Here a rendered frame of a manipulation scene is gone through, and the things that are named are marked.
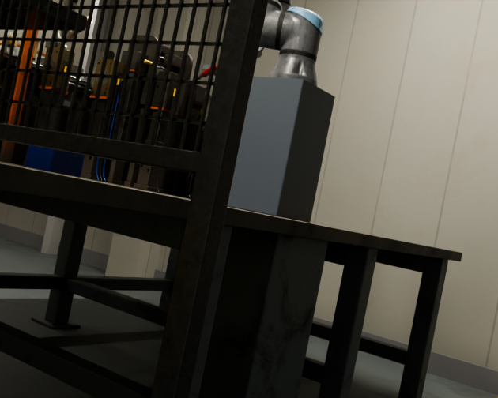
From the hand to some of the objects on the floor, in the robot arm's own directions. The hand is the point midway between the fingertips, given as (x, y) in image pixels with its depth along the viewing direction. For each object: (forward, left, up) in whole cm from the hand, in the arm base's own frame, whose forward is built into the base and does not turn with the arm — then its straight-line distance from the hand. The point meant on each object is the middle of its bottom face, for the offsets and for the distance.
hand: (266, 65), depth 247 cm
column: (-35, +34, -125) cm, 134 cm away
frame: (+22, +38, -125) cm, 133 cm away
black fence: (0, +137, -125) cm, 186 cm away
